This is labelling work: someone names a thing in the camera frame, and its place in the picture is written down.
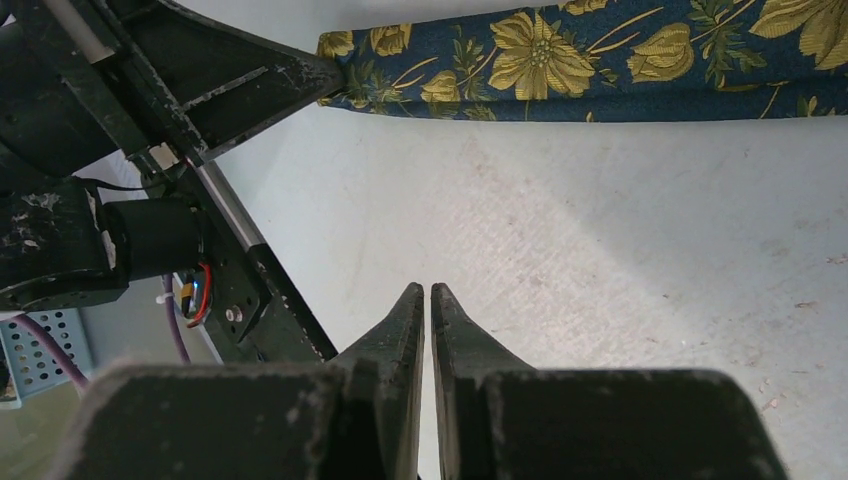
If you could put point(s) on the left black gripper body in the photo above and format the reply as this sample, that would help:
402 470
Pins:
93 198

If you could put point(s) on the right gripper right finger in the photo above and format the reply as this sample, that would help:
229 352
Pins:
501 418

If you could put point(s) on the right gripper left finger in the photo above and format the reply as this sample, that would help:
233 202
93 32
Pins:
355 416

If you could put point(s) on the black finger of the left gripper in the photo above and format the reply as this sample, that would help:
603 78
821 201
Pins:
210 86

